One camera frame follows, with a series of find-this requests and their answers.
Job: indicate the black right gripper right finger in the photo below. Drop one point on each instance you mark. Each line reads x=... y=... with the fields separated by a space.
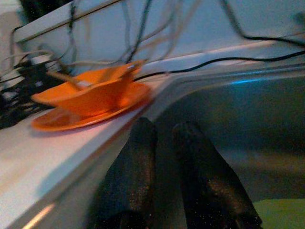
x=207 y=181

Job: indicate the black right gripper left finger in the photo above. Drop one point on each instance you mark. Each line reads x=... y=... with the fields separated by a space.
x=133 y=171

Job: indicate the orange plate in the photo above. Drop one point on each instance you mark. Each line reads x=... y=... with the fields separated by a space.
x=71 y=122

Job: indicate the orange bowl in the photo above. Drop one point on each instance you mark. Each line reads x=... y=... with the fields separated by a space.
x=95 y=95

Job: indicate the wooden chopstick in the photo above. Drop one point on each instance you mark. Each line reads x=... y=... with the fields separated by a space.
x=64 y=80

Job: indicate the stainless steel sink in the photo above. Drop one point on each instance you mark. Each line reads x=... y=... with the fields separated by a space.
x=238 y=107

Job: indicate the green plate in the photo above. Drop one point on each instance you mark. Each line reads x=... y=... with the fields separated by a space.
x=281 y=214

